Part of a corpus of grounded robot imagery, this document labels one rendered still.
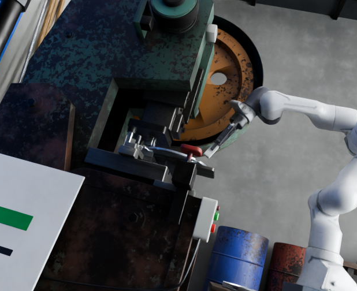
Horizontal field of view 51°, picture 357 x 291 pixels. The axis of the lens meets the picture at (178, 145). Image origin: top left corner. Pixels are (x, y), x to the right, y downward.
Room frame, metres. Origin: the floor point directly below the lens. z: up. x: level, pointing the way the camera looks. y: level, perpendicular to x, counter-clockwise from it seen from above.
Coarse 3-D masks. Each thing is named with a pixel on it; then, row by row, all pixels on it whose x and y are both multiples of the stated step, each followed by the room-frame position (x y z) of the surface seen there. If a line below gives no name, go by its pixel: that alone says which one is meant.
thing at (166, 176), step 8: (88, 152) 1.33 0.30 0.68; (96, 152) 1.32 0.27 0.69; (104, 152) 1.32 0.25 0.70; (112, 152) 1.31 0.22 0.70; (88, 160) 1.32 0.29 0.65; (96, 160) 1.32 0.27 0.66; (104, 160) 1.31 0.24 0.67; (112, 160) 1.31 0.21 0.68; (120, 160) 1.30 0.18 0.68; (128, 160) 1.30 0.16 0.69; (136, 160) 1.29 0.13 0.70; (104, 168) 1.33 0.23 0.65; (112, 168) 1.31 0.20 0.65; (120, 168) 1.30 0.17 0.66; (128, 168) 1.30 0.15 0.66; (136, 168) 1.29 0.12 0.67; (144, 168) 1.29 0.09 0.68; (152, 168) 1.28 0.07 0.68; (160, 168) 1.28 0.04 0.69; (136, 176) 1.30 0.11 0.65; (144, 176) 1.28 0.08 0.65; (152, 176) 1.28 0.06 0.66; (160, 176) 1.28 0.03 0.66; (168, 176) 1.34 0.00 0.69
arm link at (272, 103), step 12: (264, 96) 1.43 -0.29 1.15; (276, 96) 1.41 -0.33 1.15; (288, 96) 1.41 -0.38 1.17; (264, 108) 1.44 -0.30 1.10; (276, 108) 1.41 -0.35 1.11; (288, 108) 1.41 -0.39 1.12; (300, 108) 1.40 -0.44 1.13; (312, 108) 1.39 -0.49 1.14; (324, 108) 1.41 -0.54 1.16; (312, 120) 1.44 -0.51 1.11; (324, 120) 1.42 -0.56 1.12
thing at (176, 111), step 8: (152, 104) 1.45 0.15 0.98; (160, 104) 1.44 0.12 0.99; (144, 112) 1.45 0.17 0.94; (152, 112) 1.45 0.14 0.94; (160, 112) 1.44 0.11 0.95; (168, 112) 1.44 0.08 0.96; (176, 112) 1.44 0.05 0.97; (144, 120) 1.45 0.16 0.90; (152, 120) 1.45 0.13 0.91; (160, 120) 1.44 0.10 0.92; (168, 120) 1.43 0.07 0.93; (176, 120) 1.45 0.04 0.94; (168, 128) 1.43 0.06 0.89; (176, 128) 1.45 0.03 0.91; (184, 128) 1.52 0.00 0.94; (176, 136) 1.52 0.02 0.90
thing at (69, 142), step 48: (48, 96) 1.32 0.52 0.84; (0, 144) 1.34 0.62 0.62; (48, 144) 1.31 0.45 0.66; (96, 192) 1.28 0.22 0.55; (144, 192) 1.24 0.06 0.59; (192, 192) 1.21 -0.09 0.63; (96, 240) 1.27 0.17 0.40; (144, 240) 1.24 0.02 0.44; (48, 288) 1.28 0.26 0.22; (96, 288) 1.26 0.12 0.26; (144, 288) 1.23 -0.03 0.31
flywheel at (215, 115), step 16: (224, 32) 1.82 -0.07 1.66; (224, 48) 1.85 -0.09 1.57; (240, 48) 1.80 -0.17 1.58; (224, 64) 1.85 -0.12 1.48; (240, 64) 1.80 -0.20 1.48; (208, 80) 1.86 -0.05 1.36; (240, 80) 1.81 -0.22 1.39; (208, 96) 1.85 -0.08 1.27; (224, 96) 1.84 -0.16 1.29; (240, 96) 1.79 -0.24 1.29; (208, 112) 1.85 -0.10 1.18; (224, 112) 1.84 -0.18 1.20; (192, 128) 1.86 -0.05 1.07; (208, 128) 1.81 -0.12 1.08; (224, 128) 1.80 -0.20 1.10; (176, 144) 1.90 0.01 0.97; (192, 144) 1.88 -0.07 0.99
